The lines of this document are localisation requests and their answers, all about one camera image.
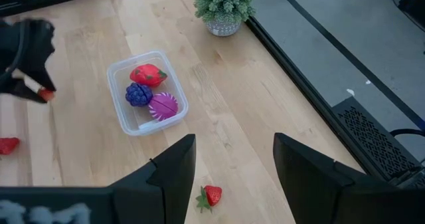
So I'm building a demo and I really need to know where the large red toy fruit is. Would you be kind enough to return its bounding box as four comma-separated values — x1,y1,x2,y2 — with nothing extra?
129,63,169,88

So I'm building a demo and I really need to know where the purple toy onion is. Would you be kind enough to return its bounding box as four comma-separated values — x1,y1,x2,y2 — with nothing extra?
147,92,179,122

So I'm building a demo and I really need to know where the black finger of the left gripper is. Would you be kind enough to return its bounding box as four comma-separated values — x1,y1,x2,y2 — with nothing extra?
0,77,46,104
23,53,56,92

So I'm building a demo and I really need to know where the clear plastic tupperware container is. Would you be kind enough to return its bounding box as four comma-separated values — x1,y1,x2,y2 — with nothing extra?
106,49,189,137

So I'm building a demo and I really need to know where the small red toy strawberry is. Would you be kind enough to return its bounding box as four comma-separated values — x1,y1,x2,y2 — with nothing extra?
37,88,56,102
0,137,21,156
195,185,223,214

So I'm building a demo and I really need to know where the dark blue toy berry cluster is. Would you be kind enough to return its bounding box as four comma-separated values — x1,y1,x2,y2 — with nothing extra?
125,82,154,108

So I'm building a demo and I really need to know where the black coiled cable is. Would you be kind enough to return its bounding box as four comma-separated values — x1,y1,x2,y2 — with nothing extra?
388,128,425,139

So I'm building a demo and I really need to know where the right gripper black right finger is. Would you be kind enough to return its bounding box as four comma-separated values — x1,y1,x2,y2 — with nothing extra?
272,132,366,224

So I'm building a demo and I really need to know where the green potted plant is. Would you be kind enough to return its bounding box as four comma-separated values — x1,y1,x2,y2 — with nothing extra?
193,0,260,37

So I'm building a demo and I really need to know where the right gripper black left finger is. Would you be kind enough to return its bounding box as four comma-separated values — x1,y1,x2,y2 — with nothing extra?
111,134,197,224

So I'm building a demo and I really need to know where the black perforated computer box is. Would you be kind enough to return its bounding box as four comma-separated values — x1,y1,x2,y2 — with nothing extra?
331,96,425,189

